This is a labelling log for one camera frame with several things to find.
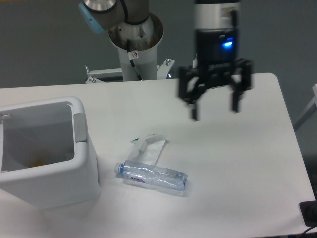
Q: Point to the crushed clear plastic bottle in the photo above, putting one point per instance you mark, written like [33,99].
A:
[152,175]

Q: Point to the yellow item inside trash can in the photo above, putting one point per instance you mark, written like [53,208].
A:
[37,164]

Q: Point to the white metal robot base frame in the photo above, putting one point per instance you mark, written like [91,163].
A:
[135,65]

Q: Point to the torn white paper wrapper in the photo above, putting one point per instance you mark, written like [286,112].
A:
[147,149]

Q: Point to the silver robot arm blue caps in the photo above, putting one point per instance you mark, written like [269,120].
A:
[136,33]

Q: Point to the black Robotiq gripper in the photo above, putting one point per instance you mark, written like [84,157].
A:
[216,54]

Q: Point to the black device at table corner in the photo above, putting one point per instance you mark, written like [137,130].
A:
[309,212]

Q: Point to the white push-lid trash can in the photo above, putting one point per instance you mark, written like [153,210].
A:
[54,131]

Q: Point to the white metal frame right edge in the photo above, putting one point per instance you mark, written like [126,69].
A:
[308,110]

